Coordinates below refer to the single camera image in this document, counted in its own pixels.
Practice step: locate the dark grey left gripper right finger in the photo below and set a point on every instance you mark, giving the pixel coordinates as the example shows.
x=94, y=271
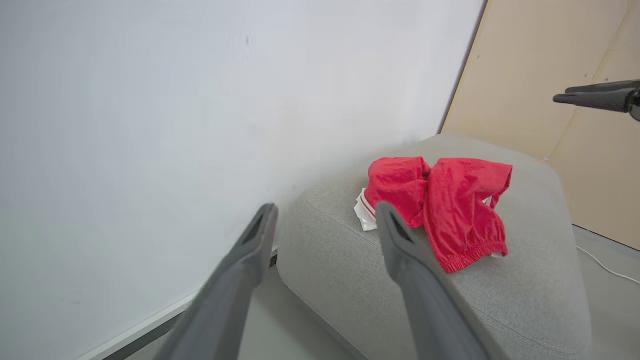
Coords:
x=430, y=305

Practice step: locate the light grey fabric sofa seat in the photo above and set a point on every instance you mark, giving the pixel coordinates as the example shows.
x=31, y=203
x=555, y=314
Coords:
x=525, y=300

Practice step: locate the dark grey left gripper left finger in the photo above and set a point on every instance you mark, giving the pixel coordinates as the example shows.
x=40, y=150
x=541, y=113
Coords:
x=225, y=305

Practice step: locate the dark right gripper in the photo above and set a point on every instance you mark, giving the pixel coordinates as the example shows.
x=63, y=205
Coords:
x=636, y=106

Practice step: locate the beige wooden panel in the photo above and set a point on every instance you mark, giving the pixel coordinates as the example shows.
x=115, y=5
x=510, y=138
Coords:
x=605, y=180
x=525, y=65

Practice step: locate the red shorts with white trim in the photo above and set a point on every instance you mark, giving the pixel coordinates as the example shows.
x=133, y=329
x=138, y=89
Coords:
x=460, y=210

